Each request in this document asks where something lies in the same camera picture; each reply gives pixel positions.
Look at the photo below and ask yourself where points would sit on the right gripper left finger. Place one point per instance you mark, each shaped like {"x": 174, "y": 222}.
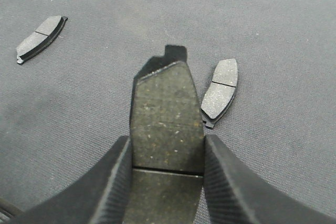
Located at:
{"x": 99, "y": 196}

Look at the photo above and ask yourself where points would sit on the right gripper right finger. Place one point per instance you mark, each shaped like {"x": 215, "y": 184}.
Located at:
{"x": 235, "y": 194}

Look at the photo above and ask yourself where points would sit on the grey brake pad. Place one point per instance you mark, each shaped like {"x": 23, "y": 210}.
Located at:
{"x": 220, "y": 93}
{"x": 166, "y": 131}
{"x": 40, "y": 39}

